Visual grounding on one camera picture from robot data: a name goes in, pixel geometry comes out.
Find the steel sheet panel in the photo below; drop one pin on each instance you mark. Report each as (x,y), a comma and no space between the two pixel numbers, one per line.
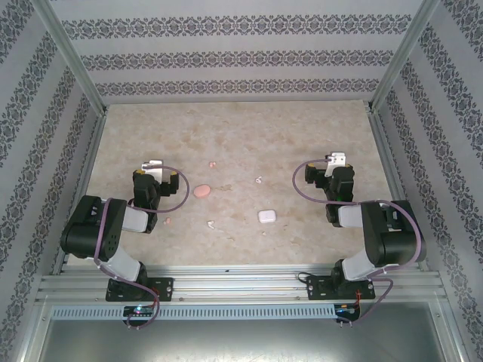
(241,343)

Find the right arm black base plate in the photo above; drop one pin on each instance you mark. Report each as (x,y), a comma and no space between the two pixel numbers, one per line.
(317,288)

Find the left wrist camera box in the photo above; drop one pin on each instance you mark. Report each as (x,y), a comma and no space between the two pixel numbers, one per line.
(151,167)

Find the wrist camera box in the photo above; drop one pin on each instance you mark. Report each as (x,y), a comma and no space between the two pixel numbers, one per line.
(337,158)
(151,167)

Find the pink earbud charging case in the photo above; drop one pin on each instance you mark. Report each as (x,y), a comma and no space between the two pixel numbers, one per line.
(202,191)

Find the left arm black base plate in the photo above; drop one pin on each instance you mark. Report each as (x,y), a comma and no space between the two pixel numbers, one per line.
(166,288)

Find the white earbud charging case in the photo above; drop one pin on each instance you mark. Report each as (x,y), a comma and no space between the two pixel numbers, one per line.
(266,216)

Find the aluminium frame post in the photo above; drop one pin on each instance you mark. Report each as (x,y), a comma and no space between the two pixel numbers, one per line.
(403,56)
(71,56)

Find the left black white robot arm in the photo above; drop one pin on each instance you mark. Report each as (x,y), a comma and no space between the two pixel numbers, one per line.
(90,226)

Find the aluminium mounting rail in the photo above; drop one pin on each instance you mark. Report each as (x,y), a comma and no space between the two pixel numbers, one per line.
(241,283)

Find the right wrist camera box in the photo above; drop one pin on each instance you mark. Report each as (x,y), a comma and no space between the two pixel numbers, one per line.
(337,158)

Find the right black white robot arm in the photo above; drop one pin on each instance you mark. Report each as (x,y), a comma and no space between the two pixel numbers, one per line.
(392,234)

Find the aluminium table side rail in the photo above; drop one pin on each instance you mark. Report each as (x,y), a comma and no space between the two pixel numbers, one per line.
(81,188)
(400,188)

